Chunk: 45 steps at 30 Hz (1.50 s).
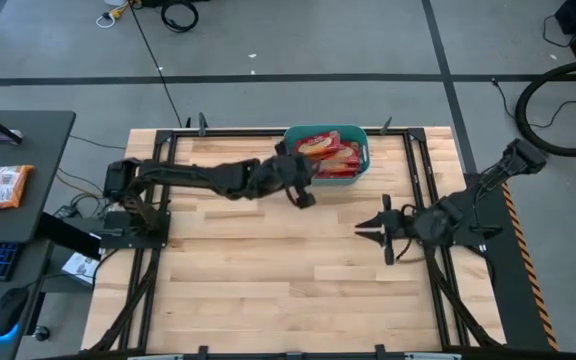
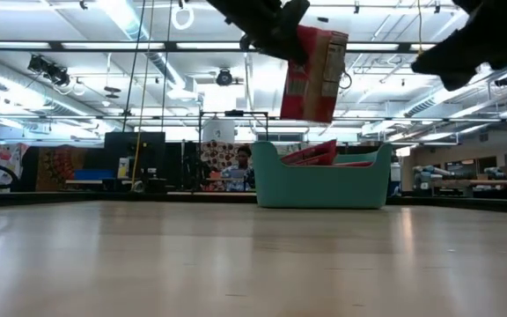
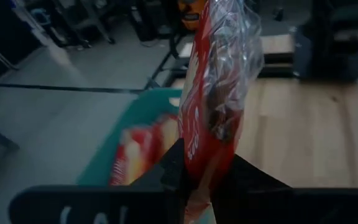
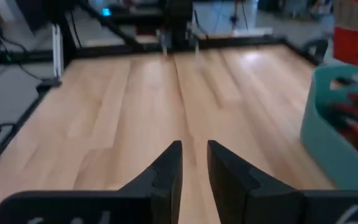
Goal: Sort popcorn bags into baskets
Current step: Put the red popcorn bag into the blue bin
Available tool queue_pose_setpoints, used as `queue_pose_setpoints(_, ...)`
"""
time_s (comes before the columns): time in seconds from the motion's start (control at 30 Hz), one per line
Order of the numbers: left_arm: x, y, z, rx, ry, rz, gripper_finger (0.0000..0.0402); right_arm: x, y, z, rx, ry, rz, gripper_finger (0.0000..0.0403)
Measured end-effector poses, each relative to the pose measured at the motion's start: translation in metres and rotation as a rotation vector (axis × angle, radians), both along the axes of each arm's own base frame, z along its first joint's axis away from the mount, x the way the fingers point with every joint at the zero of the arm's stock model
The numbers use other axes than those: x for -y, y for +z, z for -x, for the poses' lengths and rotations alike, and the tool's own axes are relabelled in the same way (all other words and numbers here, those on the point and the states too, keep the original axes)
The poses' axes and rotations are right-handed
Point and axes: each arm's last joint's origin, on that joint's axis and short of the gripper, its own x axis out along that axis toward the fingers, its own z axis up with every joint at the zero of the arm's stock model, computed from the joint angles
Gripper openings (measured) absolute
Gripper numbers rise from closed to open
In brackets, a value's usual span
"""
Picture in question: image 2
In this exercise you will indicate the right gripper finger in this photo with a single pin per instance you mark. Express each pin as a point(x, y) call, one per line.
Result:
point(460, 81)
point(456, 53)

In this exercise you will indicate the circle patterned cloth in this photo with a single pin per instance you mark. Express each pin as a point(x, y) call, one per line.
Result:
point(218, 154)

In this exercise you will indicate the black ceiling equipment cluster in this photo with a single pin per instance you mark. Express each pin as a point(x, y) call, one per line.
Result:
point(49, 70)

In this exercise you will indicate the red orange patterned cloth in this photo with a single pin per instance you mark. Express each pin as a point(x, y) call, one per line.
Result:
point(60, 167)

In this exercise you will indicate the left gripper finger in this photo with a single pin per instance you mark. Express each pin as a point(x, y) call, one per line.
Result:
point(293, 35)

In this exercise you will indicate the person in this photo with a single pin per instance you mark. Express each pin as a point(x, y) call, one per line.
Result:
point(241, 171)

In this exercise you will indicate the small black ceiling speaker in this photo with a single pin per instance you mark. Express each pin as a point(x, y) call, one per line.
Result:
point(505, 80)

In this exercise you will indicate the white cylinder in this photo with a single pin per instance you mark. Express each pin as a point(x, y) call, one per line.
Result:
point(218, 131)

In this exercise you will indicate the black dome ceiling fixture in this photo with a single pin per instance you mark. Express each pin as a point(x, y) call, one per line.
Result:
point(224, 77)

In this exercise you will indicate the floral patterned cloth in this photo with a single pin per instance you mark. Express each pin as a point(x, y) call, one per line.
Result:
point(5, 160)

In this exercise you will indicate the yellow and white carton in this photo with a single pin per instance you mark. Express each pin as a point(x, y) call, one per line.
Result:
point(123, 168)

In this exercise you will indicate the pale background robot arm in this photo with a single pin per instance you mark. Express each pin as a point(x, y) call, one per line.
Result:
point(427, 176)

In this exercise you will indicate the black tube stand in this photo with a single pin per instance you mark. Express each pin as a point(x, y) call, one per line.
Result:
point(236, 113)

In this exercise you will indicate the blue box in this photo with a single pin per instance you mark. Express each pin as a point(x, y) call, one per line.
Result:
point(93, 174)

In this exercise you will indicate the round dark ceiling disc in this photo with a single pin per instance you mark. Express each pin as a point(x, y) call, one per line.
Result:
point(112, 91)

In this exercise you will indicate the black aluminium table frame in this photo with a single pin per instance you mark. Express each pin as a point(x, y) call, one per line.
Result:
point(82, 196)

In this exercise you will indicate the wooden background workbench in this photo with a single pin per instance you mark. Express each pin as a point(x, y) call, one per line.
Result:
point(478, 182)

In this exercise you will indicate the teal plastic basket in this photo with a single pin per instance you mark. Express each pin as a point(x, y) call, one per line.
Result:
point(319, 189)

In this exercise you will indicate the black cabinet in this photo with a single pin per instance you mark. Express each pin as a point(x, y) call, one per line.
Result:
point(152, 149)

